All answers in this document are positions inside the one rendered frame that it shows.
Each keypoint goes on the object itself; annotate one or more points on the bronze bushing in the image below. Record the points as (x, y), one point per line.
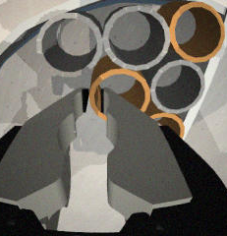
(209, 34)
(138, 94)
(167, 118)

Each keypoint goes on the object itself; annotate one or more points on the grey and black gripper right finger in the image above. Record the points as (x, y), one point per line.
(151, 169)

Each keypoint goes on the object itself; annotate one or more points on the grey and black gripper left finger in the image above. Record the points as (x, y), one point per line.
(34, 173)

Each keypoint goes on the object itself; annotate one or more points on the grey metal ring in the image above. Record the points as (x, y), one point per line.
(146, 56)
(183, 94)
(55, 59)

